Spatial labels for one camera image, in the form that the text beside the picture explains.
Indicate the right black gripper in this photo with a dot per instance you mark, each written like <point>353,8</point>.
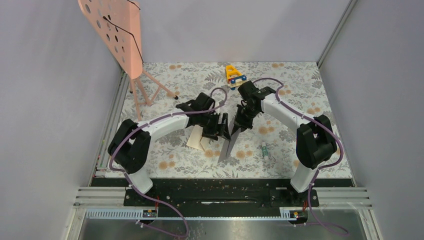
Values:
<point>239,122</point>

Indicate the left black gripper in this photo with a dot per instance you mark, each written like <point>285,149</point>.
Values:
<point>212,133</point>

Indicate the grey lavender envelope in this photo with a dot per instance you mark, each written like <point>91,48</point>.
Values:
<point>228,145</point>

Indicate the beige lined letter paper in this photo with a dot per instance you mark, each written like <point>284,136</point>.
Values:
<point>197,141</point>

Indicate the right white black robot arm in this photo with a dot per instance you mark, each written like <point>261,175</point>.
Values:
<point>315,139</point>

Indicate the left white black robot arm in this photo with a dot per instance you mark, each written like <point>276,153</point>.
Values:
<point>130,145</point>

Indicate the green white glue stick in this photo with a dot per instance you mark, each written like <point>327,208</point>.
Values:
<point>264,150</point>

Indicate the floral patterned table mat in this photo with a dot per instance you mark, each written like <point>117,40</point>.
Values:
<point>298,83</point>

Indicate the yellow blue toy car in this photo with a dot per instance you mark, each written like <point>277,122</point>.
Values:
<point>234,77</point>

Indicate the pink perforated music stand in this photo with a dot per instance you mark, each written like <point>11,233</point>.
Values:
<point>118,24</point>

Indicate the white slotted cable duct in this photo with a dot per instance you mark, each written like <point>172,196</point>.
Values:
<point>152,214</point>

